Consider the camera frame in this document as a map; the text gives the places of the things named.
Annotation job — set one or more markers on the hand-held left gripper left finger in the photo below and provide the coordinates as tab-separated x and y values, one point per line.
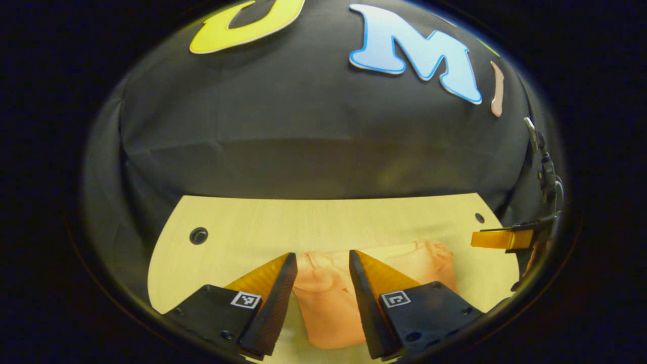
273	313

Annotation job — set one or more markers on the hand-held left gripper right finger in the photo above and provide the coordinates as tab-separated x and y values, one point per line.
369	308

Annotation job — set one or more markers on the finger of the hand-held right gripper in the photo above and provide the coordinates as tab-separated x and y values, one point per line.
498	238

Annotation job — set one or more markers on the orange T-shirt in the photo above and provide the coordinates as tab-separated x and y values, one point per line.
328	303

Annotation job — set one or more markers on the black round table grommet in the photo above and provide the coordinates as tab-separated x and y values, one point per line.
198	235
479	218

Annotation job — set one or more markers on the black backdrop cloth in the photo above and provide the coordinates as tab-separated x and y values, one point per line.
303	126

